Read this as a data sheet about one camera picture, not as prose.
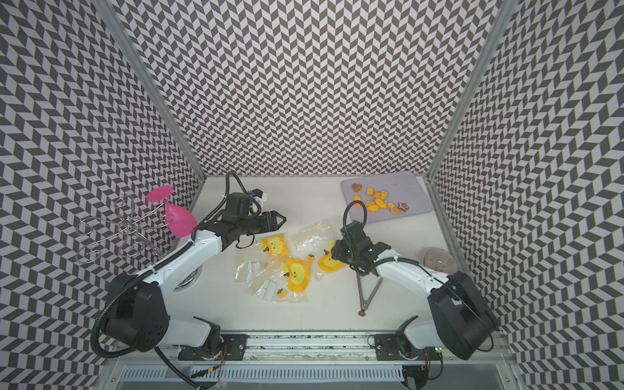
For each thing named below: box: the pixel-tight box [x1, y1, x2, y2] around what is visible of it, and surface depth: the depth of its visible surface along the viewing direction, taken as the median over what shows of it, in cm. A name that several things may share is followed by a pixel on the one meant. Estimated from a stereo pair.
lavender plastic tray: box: [342, 170, 434, 223], surface depth 114 cm
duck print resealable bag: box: [292, 220, 346, 278], surface depth 96 cm
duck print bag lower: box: [234, 253, 316, 303], surface depth 86 cm
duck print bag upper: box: [258, 234, 291, 260], surface depth 93 cm
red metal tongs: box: [355, 273, 383, 317], surface depth 84 cm
